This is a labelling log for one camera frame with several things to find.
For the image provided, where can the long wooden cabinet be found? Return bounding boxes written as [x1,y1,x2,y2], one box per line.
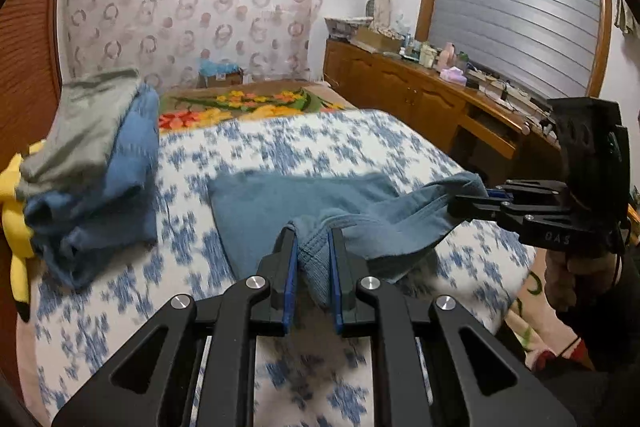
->
[322,38,640,233]

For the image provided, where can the person's right hand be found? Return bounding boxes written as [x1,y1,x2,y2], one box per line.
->
[544,249,622,314]

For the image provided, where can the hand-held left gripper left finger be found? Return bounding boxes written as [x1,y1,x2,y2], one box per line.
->
[50,224,301,427]

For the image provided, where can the light blue cloth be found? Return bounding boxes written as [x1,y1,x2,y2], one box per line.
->
[200,54,238,75]

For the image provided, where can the blue floral bed sheet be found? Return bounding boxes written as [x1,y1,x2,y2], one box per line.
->
[15,109,538,427]

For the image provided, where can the open brown cardboard box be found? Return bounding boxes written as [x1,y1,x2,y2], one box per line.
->
[352,28,403,52]

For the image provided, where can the ring patterned sheer curtain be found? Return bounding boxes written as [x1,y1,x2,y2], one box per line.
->
[60,0,331,90]

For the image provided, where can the person's right forearm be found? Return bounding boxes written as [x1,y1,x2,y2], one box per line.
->
[542,292,640,427]

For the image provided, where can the folded grey pants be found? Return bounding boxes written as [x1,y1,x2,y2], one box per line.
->
[15,67,143,198]

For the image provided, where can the wooden louvered wardrobe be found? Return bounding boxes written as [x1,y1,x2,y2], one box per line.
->
[0,0,68,178]

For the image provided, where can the teal short pants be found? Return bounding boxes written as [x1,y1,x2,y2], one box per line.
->
[207,172,488,309]

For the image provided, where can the hanging pale cloth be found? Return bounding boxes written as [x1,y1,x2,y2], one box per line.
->
[615,0,640,35]

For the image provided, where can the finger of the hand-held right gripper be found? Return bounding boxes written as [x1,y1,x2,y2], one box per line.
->
[487,179,568,204]
[446,192,538,226]

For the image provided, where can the yellow plush toy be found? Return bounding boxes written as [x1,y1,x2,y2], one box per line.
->
[0,142,43,323]

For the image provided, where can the folded blue denim jeans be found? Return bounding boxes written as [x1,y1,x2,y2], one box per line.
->
[22,82,161,290]

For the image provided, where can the small cardboard box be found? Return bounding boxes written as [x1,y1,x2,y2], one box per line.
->
[197,68,246,88]

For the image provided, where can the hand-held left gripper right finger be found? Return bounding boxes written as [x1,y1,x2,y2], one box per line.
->
[329,227,583,427]

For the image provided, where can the beige flowered blanket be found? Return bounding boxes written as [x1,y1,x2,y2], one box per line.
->
[159,79,598,373]

